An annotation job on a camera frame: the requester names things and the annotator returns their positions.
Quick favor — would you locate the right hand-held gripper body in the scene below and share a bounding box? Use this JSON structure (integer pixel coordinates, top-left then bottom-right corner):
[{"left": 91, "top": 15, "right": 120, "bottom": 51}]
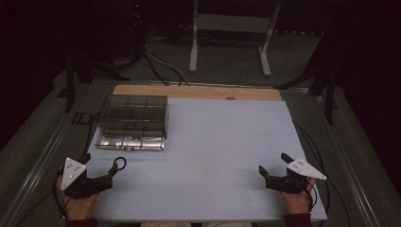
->
[{"left": 265, "top": 157, "right": 327, "bottom": 195}]

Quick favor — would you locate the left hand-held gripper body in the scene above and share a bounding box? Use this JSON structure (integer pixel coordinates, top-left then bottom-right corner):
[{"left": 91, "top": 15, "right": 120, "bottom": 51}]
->
[{"left": 60, "top": 157, "right": 114, "bottom": 201}]

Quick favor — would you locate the black ring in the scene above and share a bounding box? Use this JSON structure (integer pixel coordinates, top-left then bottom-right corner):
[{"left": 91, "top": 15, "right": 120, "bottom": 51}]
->
[{"left": 113, "top": 156, "right": 128, "bottom": 172}]

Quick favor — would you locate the clear plastic compartment box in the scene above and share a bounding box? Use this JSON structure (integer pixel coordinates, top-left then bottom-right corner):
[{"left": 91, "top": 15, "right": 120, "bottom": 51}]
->
[{"left": 94, "top": 94, "right": 170, "bottom": 152}]

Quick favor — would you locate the person's right hand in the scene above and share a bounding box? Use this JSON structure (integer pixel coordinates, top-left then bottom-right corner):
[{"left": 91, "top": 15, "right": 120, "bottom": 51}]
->
[{"left": 280, "top": 177, "right": 317, "bottom": 218}]

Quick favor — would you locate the person's left hand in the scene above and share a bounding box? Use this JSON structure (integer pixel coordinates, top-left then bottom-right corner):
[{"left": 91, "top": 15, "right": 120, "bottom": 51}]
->
[{"left": 56, "top": 175, "right": 98, "bottom": 221}]

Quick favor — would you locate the white table board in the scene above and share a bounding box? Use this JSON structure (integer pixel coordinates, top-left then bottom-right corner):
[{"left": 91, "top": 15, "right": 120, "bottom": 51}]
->
[{"left": 84, "top": 96, "right": 328, "bottom": 222}]

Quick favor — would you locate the black tripod stand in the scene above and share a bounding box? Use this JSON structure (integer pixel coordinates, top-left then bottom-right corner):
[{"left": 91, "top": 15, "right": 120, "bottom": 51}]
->
[
  {"left": 63, "top": 51, "right": 131, "bottom": 114},
  {"left": 273, "top": 29, "right": 340, "bottom": 126}
]

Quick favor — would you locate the white metal stand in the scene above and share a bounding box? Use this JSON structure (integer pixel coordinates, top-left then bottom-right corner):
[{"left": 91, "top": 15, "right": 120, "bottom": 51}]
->
[{"left": 188, "top": 0, "right": 282, "bottom": 78}]

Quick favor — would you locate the black device with red light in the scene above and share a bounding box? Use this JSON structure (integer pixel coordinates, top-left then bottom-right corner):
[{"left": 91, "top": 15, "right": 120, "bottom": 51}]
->
[{"left": 127, "top": 0, "right": 149, "bottom": 64}]

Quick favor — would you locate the right hand-held gripper cable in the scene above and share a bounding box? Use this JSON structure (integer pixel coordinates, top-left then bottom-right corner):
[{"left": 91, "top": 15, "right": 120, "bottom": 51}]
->
[{"left": 292, "top": 122, "right": 331, "bottom": 221}]

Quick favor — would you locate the metal floor rail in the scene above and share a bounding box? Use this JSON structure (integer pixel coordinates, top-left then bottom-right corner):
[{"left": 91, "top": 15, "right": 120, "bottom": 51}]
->
[
  {"left": 0, "top": 82, "right": 107, "bottom": 227},
  {"left": 310, "top": 93, "right": 384, "bottom": 227}
]

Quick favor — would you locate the bundle of floor cables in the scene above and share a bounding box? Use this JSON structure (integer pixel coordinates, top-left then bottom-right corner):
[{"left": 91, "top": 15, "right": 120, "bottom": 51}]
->
[{"left": 141, "top": 44, "right": 192, "bottom": 87}]

